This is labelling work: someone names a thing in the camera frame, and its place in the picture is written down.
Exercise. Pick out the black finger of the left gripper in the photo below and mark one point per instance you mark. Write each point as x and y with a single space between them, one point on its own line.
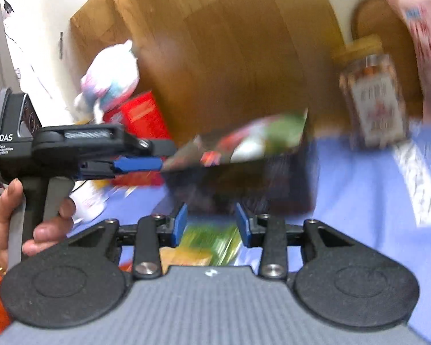
156 147

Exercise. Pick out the right gripper own blue-tipped left finger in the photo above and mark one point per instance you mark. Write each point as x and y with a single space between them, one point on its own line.
147 237

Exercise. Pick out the right gripper own blue-tipped right finger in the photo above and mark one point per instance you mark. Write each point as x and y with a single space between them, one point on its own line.
274 235

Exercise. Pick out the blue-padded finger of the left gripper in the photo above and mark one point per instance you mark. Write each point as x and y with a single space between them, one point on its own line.
137 164

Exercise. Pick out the green snack packet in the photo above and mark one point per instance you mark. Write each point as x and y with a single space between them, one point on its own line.
219 244

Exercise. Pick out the black sheep-print cardboard box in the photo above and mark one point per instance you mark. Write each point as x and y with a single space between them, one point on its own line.
268 165

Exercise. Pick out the yellow peanut snack packet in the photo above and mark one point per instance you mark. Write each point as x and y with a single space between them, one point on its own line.
183 257

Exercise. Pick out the person's left hand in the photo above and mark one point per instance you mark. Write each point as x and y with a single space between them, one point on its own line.
45 235

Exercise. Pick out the red gift bag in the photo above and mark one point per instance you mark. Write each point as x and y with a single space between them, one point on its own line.
142 117

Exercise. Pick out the pastel plush toy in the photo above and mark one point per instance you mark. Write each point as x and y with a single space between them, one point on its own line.
109 81

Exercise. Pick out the blue printed tablecloth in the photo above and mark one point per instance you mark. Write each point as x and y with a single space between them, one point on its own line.
382 199

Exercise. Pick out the wooden board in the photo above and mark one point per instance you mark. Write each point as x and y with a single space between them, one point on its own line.
213 64

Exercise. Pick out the glass nut jar gold lid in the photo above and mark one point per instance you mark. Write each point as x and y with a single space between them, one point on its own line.
370 86

